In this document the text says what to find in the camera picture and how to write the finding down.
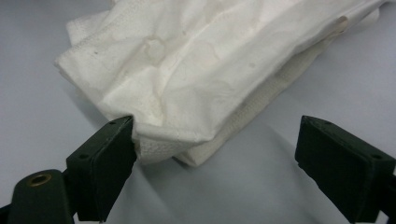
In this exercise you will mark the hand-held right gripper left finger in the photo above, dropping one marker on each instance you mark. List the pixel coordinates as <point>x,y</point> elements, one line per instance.
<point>102,168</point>

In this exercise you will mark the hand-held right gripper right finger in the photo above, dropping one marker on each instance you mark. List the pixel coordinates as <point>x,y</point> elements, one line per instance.
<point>342,168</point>

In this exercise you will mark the white baby romper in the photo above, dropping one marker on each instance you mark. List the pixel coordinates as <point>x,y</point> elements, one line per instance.
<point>202,68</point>

